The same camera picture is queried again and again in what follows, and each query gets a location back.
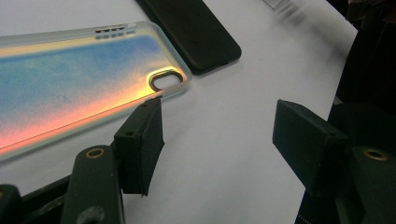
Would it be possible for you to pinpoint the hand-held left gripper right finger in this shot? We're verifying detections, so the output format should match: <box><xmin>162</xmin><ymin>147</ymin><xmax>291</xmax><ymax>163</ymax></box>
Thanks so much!
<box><xmin>272</xmin><ymin>99</ymin><xmax>349</xmax><ymax>199</ymax></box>

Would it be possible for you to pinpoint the white board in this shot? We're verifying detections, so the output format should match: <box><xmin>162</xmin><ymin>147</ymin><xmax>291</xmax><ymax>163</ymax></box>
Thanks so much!
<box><xmin>0</xmin><ymin>0</ymin><xmax>359</xmax><ymax>224</ymax></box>

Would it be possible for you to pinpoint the black phone case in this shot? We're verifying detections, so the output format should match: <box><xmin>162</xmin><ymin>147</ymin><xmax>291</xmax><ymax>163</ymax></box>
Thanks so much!
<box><xmin>134</xmin><ymin>0</ymin><xmax>243</xmax><ymax>77</ymax></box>

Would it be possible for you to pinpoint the iridescent clear phone case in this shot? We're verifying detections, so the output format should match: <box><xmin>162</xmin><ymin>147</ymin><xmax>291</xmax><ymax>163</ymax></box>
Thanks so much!
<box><xmin>0</xmin><ymin>21</ymin><xmax>192</xmax><ymax>162</ymax></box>

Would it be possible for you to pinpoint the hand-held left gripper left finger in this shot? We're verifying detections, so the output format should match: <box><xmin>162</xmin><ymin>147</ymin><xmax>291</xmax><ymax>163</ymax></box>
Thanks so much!
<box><xmin>113</xmin><ymin>96</ymin><xmax>165</xmax><ymax>198</ymax></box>

